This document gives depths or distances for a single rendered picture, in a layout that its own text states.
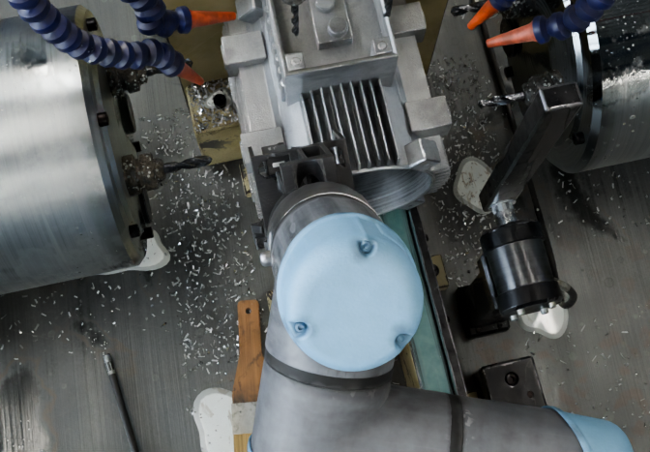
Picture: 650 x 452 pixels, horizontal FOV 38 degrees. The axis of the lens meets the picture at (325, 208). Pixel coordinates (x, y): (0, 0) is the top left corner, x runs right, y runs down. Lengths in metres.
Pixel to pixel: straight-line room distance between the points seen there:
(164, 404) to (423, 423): 0.59
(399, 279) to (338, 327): 0.04
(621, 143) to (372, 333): 0.47
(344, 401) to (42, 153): 0.38
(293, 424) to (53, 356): 0.63
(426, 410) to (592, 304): 0.62
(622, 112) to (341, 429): 0.46
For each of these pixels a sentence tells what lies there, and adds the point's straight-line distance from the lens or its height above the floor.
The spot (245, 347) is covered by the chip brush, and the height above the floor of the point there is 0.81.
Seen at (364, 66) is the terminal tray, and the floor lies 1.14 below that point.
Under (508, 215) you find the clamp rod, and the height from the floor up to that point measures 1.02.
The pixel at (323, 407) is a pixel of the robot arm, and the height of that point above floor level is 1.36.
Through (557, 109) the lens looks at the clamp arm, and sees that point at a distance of 0.70.
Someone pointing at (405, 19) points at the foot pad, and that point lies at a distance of 0.91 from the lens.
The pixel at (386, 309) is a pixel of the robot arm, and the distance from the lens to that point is 0.48.
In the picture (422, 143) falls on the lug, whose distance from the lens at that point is 0.84.
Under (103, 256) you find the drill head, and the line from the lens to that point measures 0.85.
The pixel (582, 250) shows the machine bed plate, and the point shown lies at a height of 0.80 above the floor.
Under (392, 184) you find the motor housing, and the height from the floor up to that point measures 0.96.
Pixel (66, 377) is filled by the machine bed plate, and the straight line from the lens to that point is 1.12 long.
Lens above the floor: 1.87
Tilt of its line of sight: 73 degrees down
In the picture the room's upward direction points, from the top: 3 degrees clockwise
